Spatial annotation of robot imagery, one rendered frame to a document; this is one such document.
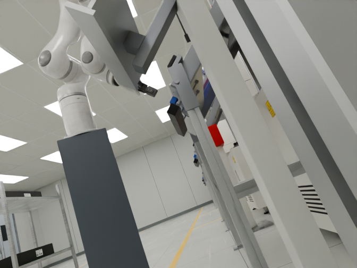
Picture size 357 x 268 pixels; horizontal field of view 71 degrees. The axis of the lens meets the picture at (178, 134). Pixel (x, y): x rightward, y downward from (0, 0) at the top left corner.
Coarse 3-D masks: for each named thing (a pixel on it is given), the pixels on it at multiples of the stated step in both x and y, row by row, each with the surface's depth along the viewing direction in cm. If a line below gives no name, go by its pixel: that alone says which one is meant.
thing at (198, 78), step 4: (200, 68) 109; (200, 72) 112; (196, 76) 108; (200, 76) 115; (196, 80) 109; (200, 80) 119; (192, 84) 108; (200, 84) 122; (196, 88) 118; (200, 88) 126; (196, 92) 121; (200, 92) 130; (200, 96) 135; (200, 100) 140; (200, 104) 145; (204, 104) 156; (200, 108) 151
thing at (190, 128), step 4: (172, 88) 91; (172, 92) 95; (176, 92) 93; (176, 96) 98; (184, 112) 114; (188, 116) 119; (184, 120) 129; (188, 120) 125; (188, 124) 135; (188, 128) 144; (192, 128) 138; (192, 132) 149
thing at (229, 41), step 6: (222, 24) 111; (228, 24) 123; (222, 30) 116; (228, 30) 128; (222, 36) 121; (228, 36) 128; (234, 36) 129; (228, 42) 123; (234, 42) 160; (228, 48) 151
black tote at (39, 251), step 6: (42, 246) 262; (48, 246) 271; (24, 252) 236; (30, 252) 243; (36, 252) 250; (42, 252) 259; (48, 252) 267; (6, 258) 223; (18, 258) 227; (24, 258) 234; (30, 258) 240; (36, 258) 247; (0, 264) 223; (6, 264) 222
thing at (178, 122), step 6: (180, 102) 88; (168, 108) 90; (174, 108) 90; (180, 108) 92; (168, 114) 92; (174, 114) 89; (180, 114) 96; (174, 120) 97; (180, 120) 100; (174, 126) 108; (180, 126) 105; (180, 132) 116
